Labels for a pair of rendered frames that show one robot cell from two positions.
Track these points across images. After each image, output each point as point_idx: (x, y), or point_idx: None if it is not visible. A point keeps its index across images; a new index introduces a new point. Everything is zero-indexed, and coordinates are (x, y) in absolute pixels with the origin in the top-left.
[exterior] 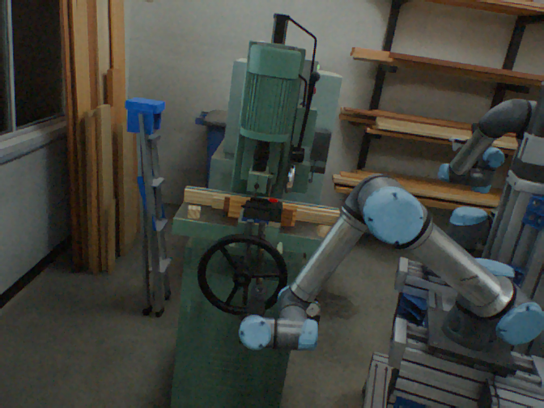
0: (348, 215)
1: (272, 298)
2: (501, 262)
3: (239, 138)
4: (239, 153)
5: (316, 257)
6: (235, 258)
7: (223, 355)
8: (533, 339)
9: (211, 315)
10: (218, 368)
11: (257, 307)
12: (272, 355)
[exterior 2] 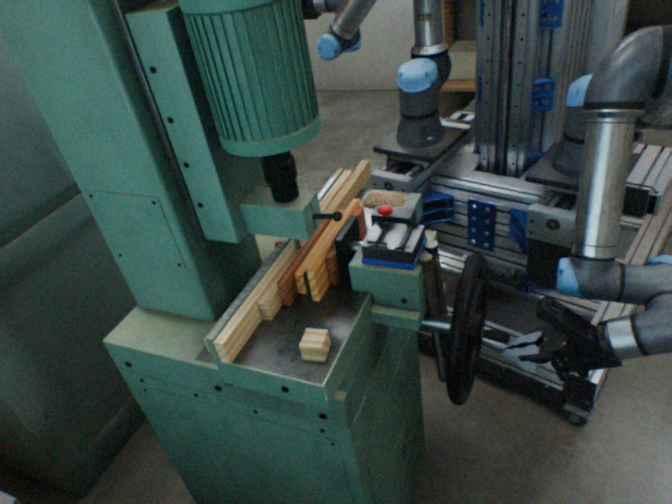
0: (635, 112)
1: (483, 314)
2: (530, 85)
3: (165, 185)
4: (178, 211)
5: (614, 195)
6: (377, 336)
7: (395, 453)
8: (561, 134)
9: (380, 432)
10: (396, 471)
11: (577, 321)
12: (414, 386)
